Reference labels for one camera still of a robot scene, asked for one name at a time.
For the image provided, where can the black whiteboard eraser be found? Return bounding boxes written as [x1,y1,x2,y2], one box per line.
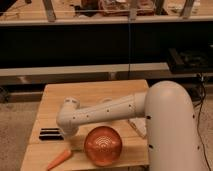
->
[39,128,63,141]

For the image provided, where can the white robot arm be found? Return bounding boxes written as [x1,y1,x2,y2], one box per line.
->
[56,81,207,171]

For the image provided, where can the orange toy carrot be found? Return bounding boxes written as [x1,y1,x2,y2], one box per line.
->
[46,150,72,171]

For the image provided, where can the orange plastic colander bowl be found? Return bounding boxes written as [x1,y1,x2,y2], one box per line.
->
[84,126,123,167]

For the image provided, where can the long wooden shelf rack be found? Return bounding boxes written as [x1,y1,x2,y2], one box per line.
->
[0,0,213,85]

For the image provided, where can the black equipment on shelf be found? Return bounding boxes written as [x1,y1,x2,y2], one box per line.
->
[167,47,213,74]

